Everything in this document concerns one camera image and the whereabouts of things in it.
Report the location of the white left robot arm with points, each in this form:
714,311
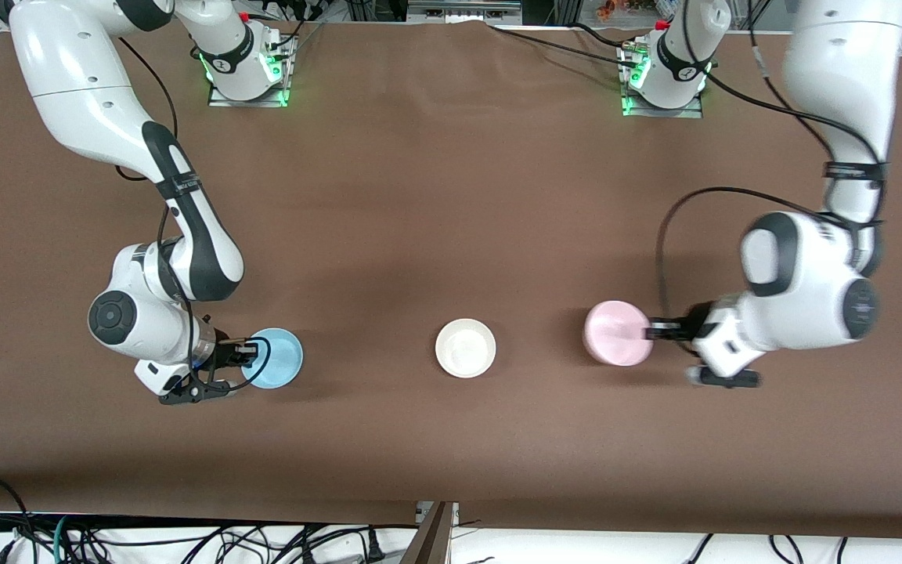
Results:
811,290

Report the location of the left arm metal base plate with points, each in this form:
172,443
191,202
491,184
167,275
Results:
666,112

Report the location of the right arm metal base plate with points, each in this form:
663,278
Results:
251,100

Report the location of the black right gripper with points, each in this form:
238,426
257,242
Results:
225,353

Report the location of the white bowl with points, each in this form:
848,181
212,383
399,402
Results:
465,348

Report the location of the light blue bowl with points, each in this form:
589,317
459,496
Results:
283,356

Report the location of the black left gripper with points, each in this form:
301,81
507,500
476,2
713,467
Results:
689,324

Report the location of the grey power strip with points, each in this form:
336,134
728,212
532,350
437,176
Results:
463,9

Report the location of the aluminium profile post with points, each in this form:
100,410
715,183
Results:
431,540

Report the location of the brown table cloth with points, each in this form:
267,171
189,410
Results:
451,196

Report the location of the pink bowl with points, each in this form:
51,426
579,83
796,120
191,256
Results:
614,333

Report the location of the black power plug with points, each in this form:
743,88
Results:
374,544

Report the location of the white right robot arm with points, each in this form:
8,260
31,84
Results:
83,94

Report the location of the orange object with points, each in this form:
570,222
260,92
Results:
611,9

